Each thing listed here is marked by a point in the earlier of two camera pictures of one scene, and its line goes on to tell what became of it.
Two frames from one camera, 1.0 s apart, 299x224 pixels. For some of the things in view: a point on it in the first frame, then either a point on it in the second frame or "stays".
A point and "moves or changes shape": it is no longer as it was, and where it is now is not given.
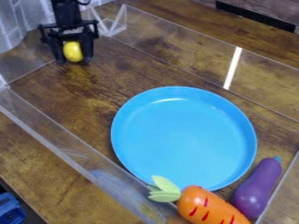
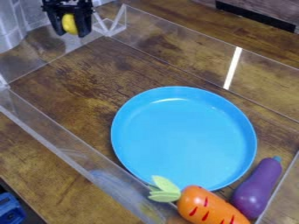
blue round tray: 184,133 stays
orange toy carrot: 200,206 stays
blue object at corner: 12,213 stays
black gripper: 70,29 to 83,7
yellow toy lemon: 72,51 moves or changes shape
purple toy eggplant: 257,190 stays
